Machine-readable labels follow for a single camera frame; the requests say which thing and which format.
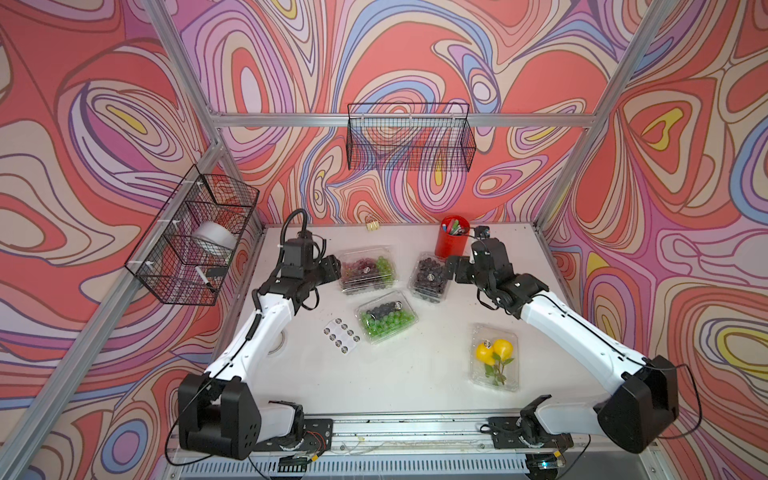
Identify clear box yellow fruit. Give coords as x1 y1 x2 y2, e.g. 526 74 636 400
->
469 324 519 392

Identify red pen cup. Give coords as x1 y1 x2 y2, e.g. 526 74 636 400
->
434 215 470 259

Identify black wire basket back wall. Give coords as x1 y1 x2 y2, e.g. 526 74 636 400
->
346 100 477 172

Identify clear box black green grapes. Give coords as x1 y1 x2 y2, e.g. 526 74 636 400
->
355 290 419 344

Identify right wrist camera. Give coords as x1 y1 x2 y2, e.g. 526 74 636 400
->
474 225 490 240

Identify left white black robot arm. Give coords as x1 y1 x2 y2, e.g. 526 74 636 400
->
173 208 341 460

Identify clear box red green grapes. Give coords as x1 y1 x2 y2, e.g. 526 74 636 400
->
339 246 397 295

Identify yellow binder clip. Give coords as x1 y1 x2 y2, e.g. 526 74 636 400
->
365 220 381 232

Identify black wire basket left wall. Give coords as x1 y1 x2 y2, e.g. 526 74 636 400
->
125 166 260 306

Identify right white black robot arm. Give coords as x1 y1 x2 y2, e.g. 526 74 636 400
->
446 238 680 454

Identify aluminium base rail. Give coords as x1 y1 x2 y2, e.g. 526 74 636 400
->
159 411 675 479

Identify marker pen in basket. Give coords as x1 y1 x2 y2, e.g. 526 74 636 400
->
195 266 212 287

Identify clear box dark purple grapes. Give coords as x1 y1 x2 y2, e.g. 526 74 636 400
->
408 253 449 304

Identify black wire basket wall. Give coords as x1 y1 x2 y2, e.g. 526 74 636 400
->
125 166 260 306
346 100 477 172

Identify white fruit sticker sheet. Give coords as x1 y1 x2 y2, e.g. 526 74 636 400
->
322 318 363 355

